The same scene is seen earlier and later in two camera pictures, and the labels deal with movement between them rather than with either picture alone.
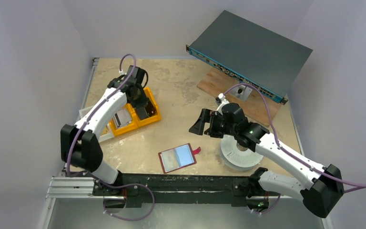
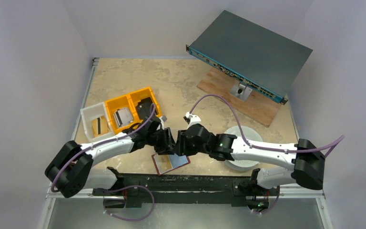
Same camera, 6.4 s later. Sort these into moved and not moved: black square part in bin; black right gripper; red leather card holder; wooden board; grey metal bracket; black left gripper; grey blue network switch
Moved: red leather card holder; black right gripper; black left gripper
Not moved: grey metal bracket; grey blue network switch; black square part in bin; wooden board
